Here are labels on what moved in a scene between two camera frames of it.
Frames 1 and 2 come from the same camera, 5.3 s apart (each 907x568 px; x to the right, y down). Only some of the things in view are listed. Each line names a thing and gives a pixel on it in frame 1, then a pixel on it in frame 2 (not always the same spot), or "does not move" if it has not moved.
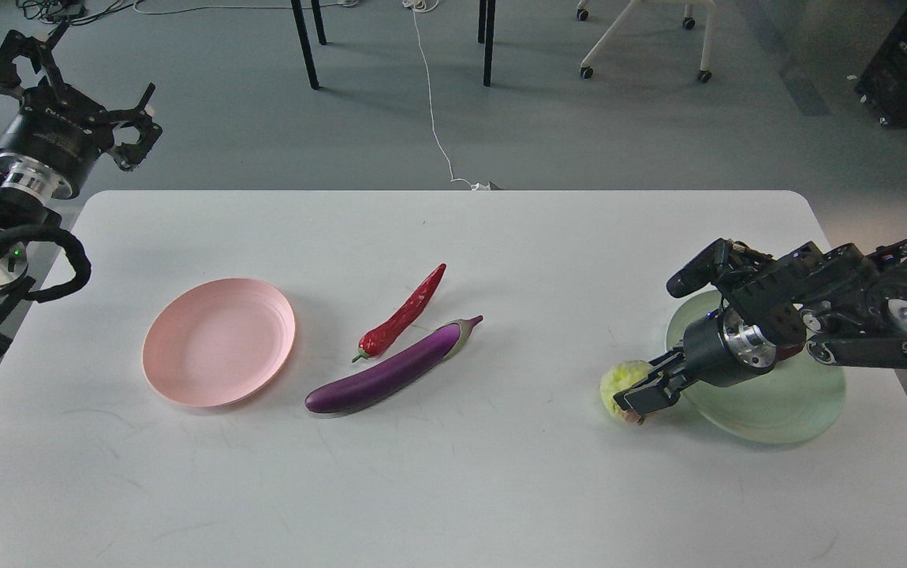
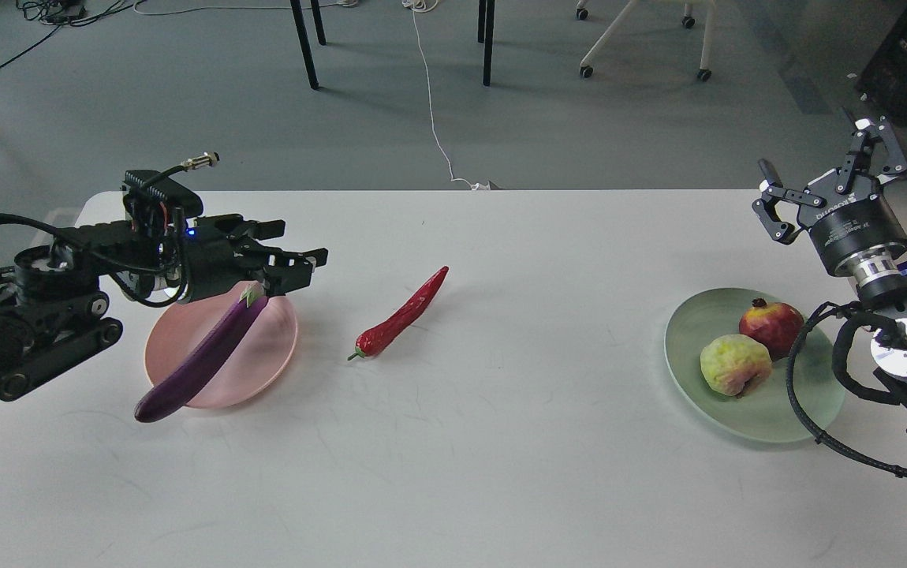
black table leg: (297, 8) does not move
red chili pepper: (374, 341) does not move
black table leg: (488, 43) does not move
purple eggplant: (340, 393) -> (172, 391)
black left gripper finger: (128, 155) -> (287, 271)
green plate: (792, 400) does not move
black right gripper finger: (658, 367) -> (766, 211)
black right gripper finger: (664, 394) -> (892, 158)
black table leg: (319, 21) does not move
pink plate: (218, 342) does not move
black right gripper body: (721, 350) -> (841, 224)
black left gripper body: (54, 142) -> (218, 256)
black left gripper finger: (3, 76) -> (236, 224)
